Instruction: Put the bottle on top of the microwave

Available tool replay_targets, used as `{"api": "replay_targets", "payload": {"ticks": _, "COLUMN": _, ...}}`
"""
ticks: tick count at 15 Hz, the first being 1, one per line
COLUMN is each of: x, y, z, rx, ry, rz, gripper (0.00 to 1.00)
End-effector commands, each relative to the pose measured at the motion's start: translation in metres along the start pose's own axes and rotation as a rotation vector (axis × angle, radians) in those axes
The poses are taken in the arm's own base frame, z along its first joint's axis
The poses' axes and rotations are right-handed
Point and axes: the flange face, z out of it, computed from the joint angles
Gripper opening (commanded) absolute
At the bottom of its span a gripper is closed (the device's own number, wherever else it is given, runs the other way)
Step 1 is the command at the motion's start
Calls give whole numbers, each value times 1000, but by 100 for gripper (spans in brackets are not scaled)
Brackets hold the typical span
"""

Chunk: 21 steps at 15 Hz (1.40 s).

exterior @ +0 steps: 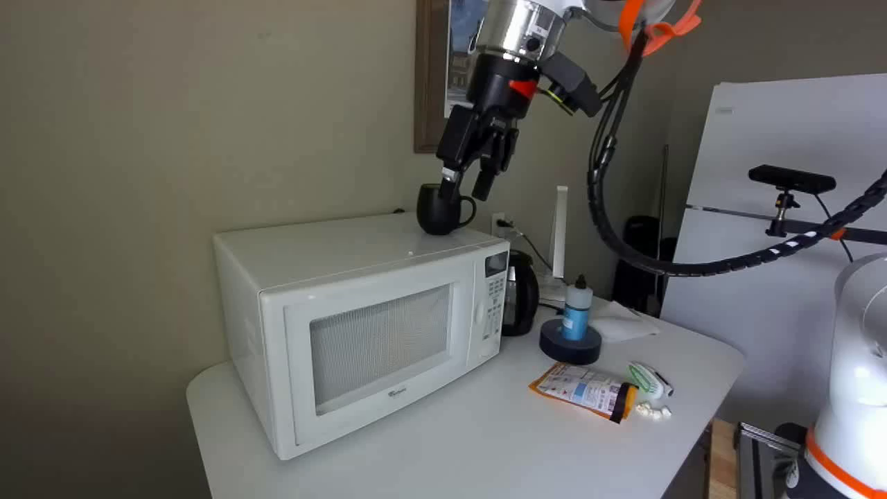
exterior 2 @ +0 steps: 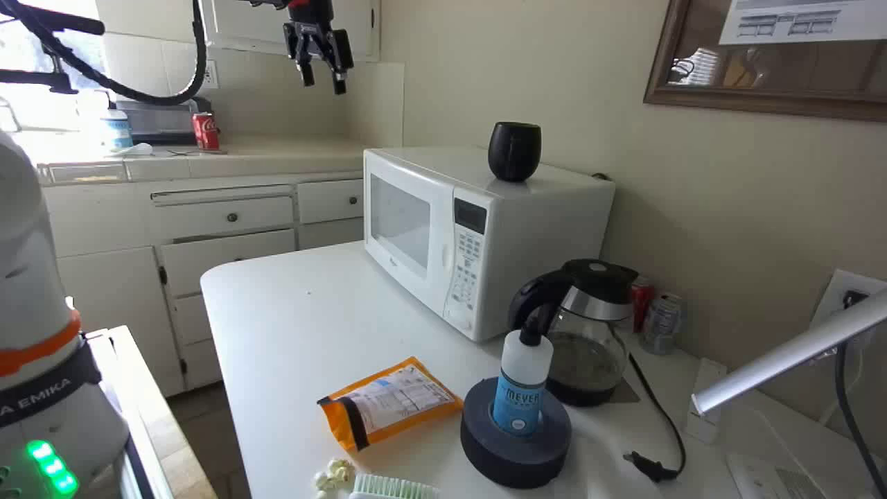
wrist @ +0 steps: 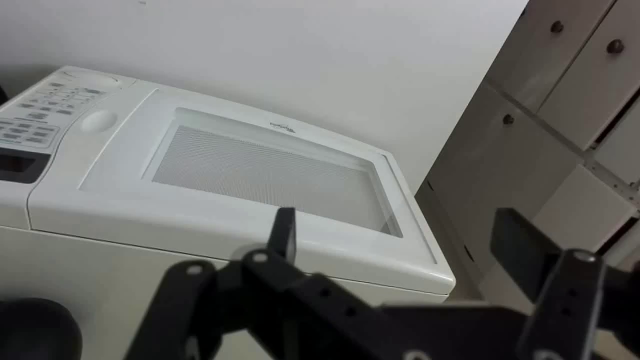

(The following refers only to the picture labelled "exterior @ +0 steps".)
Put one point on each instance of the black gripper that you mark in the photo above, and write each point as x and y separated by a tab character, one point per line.
490	112

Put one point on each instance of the white bottle with blue label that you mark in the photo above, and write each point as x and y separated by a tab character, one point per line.
577	308

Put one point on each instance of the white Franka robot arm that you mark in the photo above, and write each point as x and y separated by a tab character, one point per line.
860	369

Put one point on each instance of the white microwave oven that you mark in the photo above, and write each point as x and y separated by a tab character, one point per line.
371	343

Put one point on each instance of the black mug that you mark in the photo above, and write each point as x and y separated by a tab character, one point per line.
440	211

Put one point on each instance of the black glass electric kettle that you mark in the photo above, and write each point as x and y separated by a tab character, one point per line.
522	295

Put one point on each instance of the black bin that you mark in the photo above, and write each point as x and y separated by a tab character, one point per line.
640	268

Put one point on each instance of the dark grey tape roll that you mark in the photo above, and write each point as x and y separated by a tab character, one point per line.
570	350

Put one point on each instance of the white paper towel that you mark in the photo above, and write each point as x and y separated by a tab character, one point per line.
626	322

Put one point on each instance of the orange snack packet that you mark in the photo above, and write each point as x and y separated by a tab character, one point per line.
583	390

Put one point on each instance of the green and white brush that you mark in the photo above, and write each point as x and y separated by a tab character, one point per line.
654	382

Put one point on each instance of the small white pieces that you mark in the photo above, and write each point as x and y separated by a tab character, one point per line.
655	414

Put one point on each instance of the large white board panel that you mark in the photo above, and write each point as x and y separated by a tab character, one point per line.
766	306

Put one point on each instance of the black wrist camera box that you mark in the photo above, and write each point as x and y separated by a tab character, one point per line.
572	84

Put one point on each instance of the black camera on stand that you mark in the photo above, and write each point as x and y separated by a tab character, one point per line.
792	181

